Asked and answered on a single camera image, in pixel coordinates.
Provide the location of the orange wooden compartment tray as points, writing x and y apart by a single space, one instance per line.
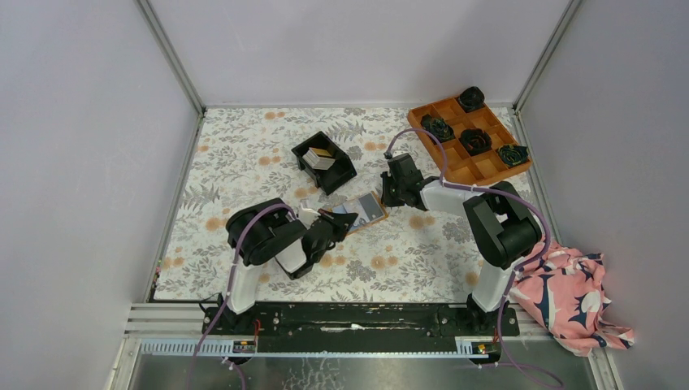
483 169

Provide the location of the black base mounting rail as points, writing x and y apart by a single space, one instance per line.
310 327

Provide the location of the rolled dark tie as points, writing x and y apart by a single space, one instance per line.
475 141
471 99

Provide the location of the floral patterned table mat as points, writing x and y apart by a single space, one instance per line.
244 157

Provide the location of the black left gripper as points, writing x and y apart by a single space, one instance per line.
339 222

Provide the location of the rolled green tie right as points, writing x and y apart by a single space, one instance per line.
513 155

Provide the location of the pink patterned cloth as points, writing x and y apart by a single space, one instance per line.
563 292

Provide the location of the rolled green tie left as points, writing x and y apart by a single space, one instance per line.
438 128

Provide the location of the yellow leather card holder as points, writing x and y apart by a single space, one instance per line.
351 206

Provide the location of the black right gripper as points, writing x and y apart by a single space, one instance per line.
386 179

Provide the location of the stack of credit cards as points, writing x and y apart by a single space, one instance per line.
319 159

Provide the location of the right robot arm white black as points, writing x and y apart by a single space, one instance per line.
502 224

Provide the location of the rolled green tie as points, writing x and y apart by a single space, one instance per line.
438 128
513 155

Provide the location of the rolled dark tie top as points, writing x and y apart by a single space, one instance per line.
471 99

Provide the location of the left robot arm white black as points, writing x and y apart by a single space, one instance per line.
273 231

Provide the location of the black plastic card box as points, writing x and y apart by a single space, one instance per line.
340 173

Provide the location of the rolled dark tie centre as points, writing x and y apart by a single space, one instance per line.
475 141

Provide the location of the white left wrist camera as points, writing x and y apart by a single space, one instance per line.
306 213

